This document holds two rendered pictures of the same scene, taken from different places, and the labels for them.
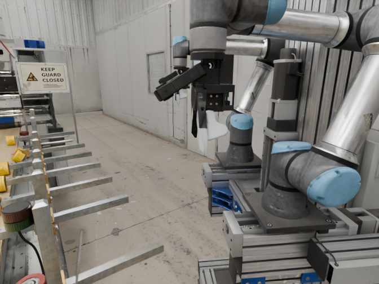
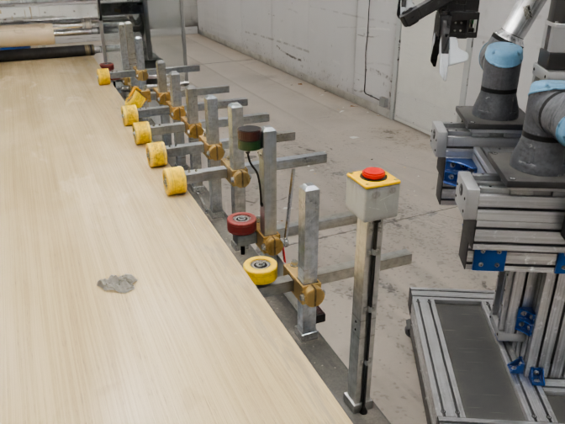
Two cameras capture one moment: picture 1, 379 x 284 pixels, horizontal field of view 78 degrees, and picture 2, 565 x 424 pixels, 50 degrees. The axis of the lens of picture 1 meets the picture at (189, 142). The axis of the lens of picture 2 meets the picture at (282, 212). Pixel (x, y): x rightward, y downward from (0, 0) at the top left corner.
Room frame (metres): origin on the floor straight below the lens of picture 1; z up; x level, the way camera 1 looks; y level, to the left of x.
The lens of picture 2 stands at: (-0.89, 0.08, 1.61)
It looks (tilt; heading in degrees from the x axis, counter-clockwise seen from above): 25 degrees down; 10
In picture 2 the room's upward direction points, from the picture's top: straight up
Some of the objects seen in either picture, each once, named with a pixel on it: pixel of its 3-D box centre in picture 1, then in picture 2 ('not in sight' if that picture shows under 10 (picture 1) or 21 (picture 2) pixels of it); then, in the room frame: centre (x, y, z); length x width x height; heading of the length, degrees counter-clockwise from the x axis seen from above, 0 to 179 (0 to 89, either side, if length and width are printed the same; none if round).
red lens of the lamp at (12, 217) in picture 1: (17, 211); (249, 133); (0.50, 0.42, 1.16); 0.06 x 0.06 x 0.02
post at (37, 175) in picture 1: (48, 231); (237, 181); (0.74, 0.52, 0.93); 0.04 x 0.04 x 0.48; 33
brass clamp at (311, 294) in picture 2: not in sight; (303, 283); (0.34, 0.25, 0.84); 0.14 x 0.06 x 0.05; 33
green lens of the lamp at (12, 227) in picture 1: (19, 220); (250, 142); (0.50, 0.42, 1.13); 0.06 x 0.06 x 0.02
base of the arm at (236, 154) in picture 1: (239, 149); (497, 100); (1.21, -0.27, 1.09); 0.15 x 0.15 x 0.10
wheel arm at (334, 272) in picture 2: not in sight; (335, 273); (0.41, 0.18, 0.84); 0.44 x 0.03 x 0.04; 123
